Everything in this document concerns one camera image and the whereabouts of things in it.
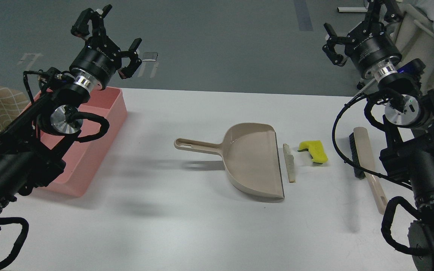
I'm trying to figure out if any white office chair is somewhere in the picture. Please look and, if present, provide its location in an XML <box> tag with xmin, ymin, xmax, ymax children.
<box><xmin>388</xmin><ymin>0</ymin><xmax>434</xmax><ymax>90</ymax></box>

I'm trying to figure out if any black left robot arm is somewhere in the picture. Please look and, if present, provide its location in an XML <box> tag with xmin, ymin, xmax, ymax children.
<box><xmin>0</xmin><ymin>5</ymin><xmax>142</xmax><ymax>270</ymax></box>

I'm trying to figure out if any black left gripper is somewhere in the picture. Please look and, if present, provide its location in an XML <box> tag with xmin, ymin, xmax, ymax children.
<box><xmin>69</xmin><ymin>5</ymin><xmax>142</xmax><ymax>91</ymax></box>

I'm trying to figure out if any beige plastic dustpan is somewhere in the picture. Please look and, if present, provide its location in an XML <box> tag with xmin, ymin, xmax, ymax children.
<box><xmin>174</xmin><ymin>122</ymin><xmax>285</xmax><ymax>199</ymax></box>

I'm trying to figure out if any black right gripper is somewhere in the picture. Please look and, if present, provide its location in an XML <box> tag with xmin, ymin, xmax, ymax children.
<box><xmin>322</xmin><ymin>0</ymin><xmax>403</xmax><ymax>79</ymax></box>

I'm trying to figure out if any beige brush with black bristles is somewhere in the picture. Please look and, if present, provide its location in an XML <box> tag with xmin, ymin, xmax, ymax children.
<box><xmin>348</xmin><ymin>126</ymin><xmax>388</xmax><ymax>215</ymax></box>

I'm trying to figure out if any pink plastic bin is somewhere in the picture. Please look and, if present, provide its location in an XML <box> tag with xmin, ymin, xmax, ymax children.
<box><xmin>43</xmin><ymin>87</ymin><xmax>127</xmax><ymax>197</ymax></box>

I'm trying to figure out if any yellow sponge piece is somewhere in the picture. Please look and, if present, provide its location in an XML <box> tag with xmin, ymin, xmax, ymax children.
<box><xmin>298</xmin><ymin>140</ymin><xmax>328</xmax><ymax>164</ymax></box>

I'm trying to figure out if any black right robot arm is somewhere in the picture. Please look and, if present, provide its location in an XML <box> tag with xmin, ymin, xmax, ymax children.
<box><xmin>322</xmin><ymin>0</ymin><xmax>434</xmax><ymax>271</ymax></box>

